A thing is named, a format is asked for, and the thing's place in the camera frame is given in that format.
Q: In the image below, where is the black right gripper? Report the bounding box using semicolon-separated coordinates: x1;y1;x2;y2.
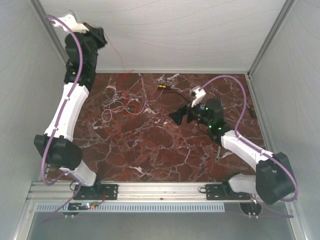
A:
168;96;212;128

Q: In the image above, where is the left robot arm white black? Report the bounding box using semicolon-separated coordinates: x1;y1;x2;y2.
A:
34;22;108;199

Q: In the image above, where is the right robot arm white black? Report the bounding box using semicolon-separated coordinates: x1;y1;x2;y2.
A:
169;98;297;205

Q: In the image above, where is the yellow black screwdriver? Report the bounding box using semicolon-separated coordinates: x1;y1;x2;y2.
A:
157;84;190;102

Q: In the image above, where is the silver ratchet wrench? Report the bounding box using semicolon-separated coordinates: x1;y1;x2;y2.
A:
215;146;222;162

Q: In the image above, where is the black small tool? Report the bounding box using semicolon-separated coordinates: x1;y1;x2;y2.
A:
247;105;258;119

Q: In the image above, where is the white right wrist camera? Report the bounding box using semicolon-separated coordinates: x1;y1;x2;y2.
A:
190;86;206;108

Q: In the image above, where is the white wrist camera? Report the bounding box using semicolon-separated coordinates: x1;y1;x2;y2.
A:
190;86;206;108
51;13;89;33

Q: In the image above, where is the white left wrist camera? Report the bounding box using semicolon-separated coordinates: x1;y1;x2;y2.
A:
51;13;89;33

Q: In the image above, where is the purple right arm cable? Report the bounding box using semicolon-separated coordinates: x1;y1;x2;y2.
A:
199;74;300;218

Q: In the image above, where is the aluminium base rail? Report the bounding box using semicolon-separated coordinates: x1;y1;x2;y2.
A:
27;181;253;202

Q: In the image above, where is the grey slotted cable duct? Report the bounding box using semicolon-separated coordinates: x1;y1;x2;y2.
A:
36;202;225;213

